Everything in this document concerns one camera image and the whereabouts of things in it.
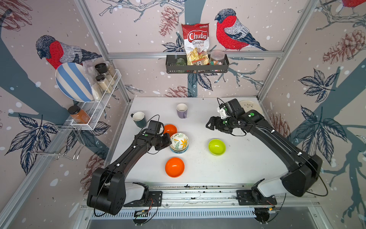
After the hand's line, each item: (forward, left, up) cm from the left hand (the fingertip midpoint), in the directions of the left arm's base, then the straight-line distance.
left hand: (174, 138), depth 84 cm
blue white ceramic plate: (+37, -59, -10) cm, 71 cm away
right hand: (+2, -21, +11) cm, 24 cm away
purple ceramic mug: (+27, -4, -5) cm, 28 cm away
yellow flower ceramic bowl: (+1, -3, -6) cm, 7 cm away
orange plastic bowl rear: (+12, +4, -8) cm, 15 cm away
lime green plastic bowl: (-1, -27, -9) cm, 29 cm away
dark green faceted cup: (+15, +25, -1) cm, 29 cm away
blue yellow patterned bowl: (-6, -3, -5) cm, 9 cm away
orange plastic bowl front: (-14, 0, -9) cm, 17 cm away
